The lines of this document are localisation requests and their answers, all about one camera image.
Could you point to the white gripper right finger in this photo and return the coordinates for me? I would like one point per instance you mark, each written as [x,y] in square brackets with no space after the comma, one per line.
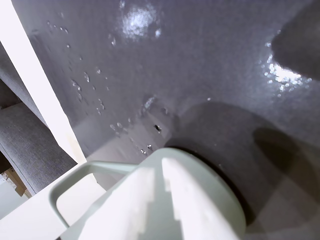
[195,210]

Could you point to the grey fabric furniture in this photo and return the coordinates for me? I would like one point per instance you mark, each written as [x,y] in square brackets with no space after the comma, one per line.
[27,140]

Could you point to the brown cardboard box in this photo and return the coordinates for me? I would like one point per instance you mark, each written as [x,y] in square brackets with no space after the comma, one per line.
[15,180]

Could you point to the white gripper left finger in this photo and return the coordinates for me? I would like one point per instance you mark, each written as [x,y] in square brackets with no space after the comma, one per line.
[130,205]

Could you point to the pale green mug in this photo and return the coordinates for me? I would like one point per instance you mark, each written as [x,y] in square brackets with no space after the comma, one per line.
[75,172]

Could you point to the black table mat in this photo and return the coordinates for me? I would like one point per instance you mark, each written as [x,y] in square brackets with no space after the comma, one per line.
[190,65]

